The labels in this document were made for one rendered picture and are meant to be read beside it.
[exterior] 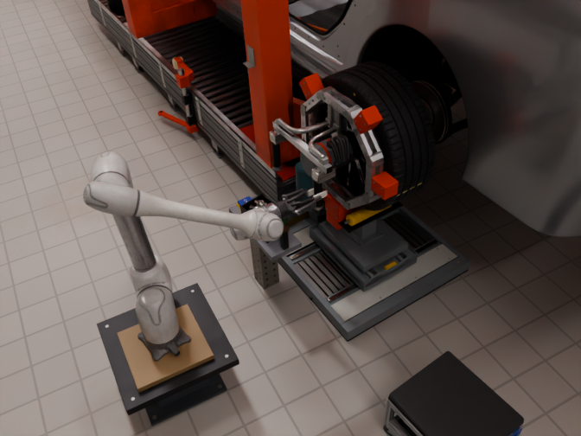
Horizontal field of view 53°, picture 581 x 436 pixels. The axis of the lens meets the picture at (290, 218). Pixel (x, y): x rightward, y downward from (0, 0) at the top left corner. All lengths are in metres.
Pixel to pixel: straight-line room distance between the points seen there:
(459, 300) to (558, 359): 0.54
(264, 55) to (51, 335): 1.79
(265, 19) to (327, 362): 1.63
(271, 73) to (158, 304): 1.19
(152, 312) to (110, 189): 0.59
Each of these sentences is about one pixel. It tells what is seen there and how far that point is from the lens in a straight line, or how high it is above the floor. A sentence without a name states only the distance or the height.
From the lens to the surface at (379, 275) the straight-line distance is 3.04.
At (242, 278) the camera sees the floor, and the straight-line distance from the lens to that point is 3.26.
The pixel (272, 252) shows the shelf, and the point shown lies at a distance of 2.75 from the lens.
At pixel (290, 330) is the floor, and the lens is 3.02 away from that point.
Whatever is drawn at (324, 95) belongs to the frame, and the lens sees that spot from 2.56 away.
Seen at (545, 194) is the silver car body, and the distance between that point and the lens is 2.43.
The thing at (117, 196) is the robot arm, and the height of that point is 1.12.
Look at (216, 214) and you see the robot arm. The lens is 2.16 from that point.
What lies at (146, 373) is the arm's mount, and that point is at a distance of 2.59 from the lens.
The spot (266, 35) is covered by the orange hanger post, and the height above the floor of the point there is 1.27.
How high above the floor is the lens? 2.44
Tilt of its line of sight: 43 degrees down
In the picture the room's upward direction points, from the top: 3 degrees counter-clockwise
